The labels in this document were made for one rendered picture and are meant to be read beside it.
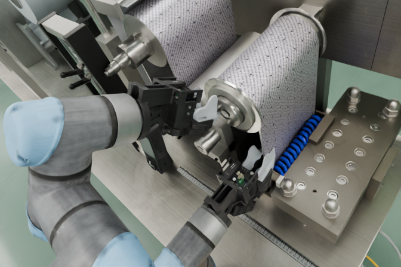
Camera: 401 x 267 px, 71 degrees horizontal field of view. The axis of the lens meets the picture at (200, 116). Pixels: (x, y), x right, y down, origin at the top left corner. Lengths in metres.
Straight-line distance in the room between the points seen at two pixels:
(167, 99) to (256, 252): 0.50
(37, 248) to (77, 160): 2.03
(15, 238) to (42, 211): 2.17
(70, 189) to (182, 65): 0.42
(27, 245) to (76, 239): 2.12
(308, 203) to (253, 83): 0.31
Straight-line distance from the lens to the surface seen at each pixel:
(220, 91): 0.55
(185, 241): 0.58
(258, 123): 0.56
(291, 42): 0.63
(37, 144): 0.35
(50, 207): 0.39
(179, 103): 0.44
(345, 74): 2.47
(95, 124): 0.37
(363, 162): 0.77
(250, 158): 0.66
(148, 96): 0.42
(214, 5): 0.73
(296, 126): 0.78
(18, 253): 2.48
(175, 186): 0.93
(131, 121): 0.39
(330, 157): 0.77
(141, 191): 0.97
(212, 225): 0.58
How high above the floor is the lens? 1.68
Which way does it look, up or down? 47 degrees down
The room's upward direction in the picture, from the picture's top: 22 degrees counter-clockwise
